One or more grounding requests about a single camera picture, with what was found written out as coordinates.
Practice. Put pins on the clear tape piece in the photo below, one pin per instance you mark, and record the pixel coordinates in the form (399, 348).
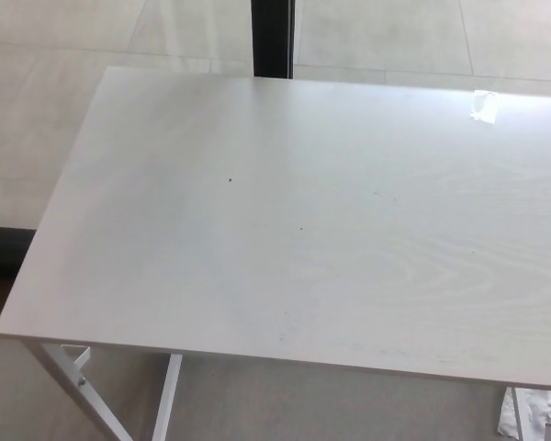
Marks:
(484, 106)

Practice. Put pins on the crumpled white paper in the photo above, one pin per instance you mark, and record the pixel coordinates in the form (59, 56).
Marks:
(539, 413)

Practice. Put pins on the black vertical window post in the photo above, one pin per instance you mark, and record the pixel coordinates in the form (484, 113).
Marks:
(271, 37)

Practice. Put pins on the white metal table frame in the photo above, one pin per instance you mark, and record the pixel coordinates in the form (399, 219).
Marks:
(165, 404)

